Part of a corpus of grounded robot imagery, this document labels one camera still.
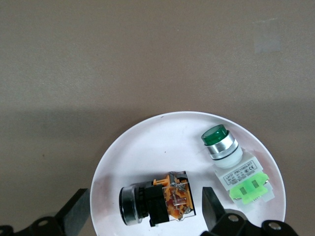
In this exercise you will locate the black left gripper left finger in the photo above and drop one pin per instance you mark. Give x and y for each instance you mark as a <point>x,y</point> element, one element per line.
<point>73,211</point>

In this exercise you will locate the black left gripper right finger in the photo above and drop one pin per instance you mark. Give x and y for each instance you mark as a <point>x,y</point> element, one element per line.
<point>214,214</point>

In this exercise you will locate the orange and black push-button switch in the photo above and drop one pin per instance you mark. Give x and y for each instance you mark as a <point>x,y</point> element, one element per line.
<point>157,199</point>

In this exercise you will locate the pink round plate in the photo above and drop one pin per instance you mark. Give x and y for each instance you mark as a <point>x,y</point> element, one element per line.
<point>152,142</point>

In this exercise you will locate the green push-button switch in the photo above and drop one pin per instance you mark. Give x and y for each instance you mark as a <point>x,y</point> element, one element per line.
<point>236,167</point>

